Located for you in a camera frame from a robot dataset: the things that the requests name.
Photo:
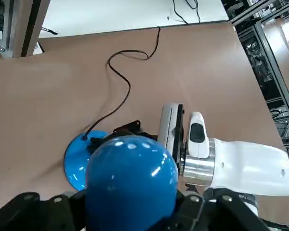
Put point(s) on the blue desk lamp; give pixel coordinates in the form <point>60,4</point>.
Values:
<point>130,180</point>

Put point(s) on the aluminium frame post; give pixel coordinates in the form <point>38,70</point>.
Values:
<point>12,29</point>

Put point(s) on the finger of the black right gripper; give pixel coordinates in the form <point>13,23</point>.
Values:
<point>130,127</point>

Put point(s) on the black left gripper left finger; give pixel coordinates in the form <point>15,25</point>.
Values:
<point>26,211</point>

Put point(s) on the metal equipment rack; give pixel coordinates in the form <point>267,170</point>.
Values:
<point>269,62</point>

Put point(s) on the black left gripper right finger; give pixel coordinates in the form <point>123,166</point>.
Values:
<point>219,214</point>

